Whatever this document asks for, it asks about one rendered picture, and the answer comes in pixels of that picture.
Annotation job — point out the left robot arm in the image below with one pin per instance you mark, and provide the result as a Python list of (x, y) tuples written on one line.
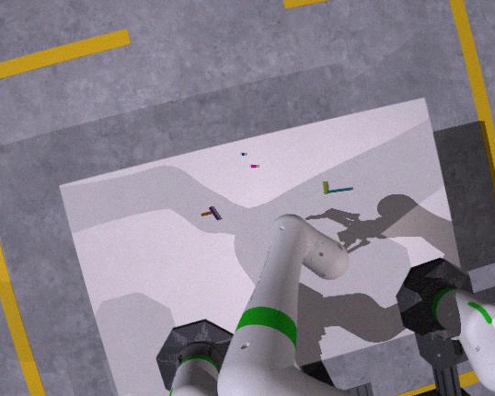
[(260, 358)]

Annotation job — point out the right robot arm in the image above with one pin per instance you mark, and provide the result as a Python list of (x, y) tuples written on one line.
[(466, 319)]

